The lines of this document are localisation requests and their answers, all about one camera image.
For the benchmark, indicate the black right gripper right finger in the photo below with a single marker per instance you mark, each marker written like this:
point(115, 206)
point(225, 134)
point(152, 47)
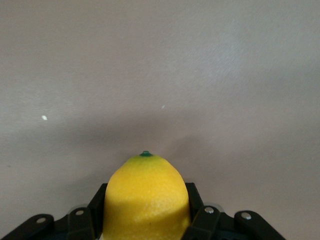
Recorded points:
point(207, 220)

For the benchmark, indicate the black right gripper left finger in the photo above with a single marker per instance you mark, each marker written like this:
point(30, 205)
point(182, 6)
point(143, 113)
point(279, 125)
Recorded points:
point(82, 222)

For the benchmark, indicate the yellow lemon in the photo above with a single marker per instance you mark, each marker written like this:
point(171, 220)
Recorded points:
point(147, 200)

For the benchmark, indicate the brown table cover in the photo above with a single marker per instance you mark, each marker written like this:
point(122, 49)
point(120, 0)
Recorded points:
point(160, 62)

